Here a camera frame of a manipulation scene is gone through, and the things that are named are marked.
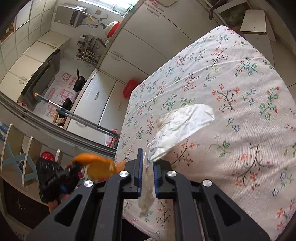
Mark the red-lined trash bin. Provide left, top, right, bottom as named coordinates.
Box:
left=123, top=79, right=138, bottom=98

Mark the blue folding chair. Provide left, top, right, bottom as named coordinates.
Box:
left=1, top=123, right=63, bottom=187

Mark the white plastic bag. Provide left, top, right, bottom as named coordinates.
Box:
left=138, top=104, right=215, bottom=216

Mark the red white bowl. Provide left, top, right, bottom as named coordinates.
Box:
left=105, top=21, right=120, bottom=38

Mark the floral tablecloth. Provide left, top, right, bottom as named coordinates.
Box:
left=115, top=26, right=295, bottom=240

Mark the large orange peel piece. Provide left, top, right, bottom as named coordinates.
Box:
left=72, top=153, right=126, bottom=180

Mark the black frying pan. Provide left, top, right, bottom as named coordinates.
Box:
left=73, top=69, right=86, bottom=92

